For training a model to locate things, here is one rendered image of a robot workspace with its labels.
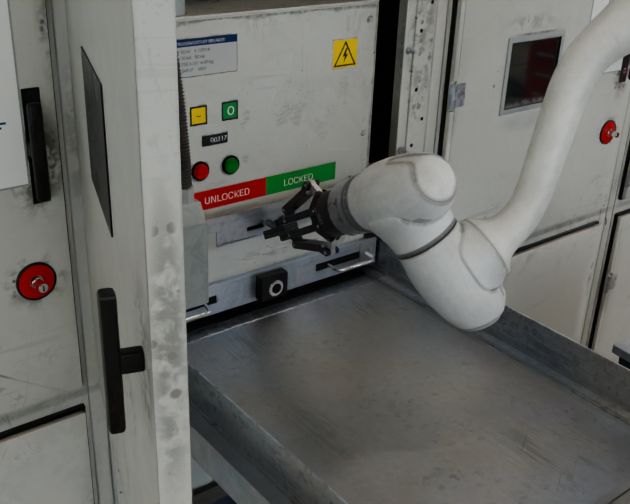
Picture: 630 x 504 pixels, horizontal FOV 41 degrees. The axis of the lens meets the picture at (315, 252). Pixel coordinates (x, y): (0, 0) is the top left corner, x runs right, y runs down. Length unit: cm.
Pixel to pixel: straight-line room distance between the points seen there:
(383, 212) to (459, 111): 58
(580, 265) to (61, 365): 138
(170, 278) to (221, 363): 77
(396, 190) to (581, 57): 34
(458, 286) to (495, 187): 69
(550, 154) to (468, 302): 24
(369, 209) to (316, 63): 41
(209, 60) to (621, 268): 144
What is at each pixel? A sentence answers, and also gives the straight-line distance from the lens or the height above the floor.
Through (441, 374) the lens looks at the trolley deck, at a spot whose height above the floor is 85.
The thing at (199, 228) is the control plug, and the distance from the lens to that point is 133.
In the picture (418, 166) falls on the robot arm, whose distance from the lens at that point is 114.
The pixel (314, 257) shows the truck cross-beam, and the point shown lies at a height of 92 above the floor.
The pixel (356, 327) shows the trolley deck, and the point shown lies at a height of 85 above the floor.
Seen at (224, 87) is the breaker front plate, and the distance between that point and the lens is 142.
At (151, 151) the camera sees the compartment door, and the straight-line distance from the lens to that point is 63.
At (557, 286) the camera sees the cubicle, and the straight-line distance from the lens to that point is 222.
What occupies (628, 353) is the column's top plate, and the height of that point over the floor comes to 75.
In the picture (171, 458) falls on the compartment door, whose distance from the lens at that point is 77.
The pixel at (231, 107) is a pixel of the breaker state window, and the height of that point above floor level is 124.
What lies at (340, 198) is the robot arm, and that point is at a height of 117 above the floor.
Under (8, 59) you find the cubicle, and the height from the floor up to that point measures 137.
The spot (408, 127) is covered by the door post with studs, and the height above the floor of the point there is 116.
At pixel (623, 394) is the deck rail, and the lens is 144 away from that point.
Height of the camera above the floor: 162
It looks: 25 degrees down
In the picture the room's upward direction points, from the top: 2 degrees clockwise
